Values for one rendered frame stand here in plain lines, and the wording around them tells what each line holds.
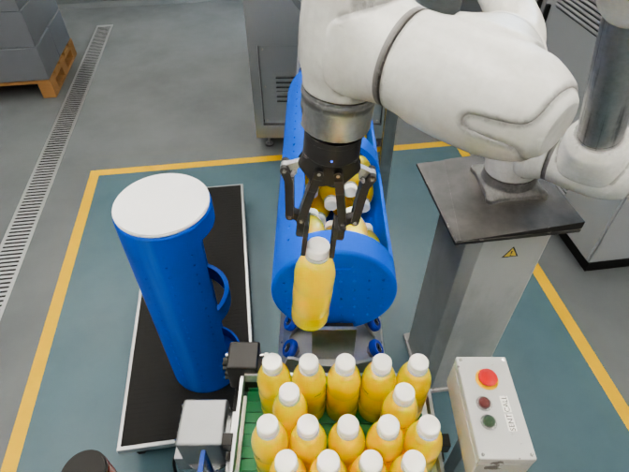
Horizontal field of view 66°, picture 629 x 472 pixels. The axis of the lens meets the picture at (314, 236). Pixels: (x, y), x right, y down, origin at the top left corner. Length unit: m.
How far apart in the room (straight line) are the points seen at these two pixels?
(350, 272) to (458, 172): 0.68
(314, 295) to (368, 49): 0.45
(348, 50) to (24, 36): 3.96
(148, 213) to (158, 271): 0.17
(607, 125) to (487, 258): 0.55
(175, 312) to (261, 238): 1.24
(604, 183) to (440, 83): 0.97
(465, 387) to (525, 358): 1.48
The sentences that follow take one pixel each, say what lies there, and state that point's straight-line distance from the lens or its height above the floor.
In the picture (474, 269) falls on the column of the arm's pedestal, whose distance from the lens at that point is 1.61.
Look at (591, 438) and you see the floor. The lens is 2.39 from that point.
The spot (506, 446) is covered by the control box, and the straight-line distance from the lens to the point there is 0.98.
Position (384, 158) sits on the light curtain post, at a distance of 2.60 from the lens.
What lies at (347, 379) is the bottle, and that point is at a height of 1.07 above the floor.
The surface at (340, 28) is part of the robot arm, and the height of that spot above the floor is 1.77.
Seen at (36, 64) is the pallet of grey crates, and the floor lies 0.28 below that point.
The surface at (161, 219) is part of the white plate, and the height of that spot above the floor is 1.04.
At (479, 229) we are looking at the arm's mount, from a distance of 1.42.
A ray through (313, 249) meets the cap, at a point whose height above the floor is 1.40.
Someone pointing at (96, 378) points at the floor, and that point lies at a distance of 2.42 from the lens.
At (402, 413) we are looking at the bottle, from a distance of 0.99.
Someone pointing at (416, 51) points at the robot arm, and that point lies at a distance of 0.47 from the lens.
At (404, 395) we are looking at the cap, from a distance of 0.97.
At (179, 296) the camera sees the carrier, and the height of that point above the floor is 0.77.
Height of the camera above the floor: 1.96
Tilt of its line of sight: 45 degrees down
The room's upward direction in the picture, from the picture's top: straight up
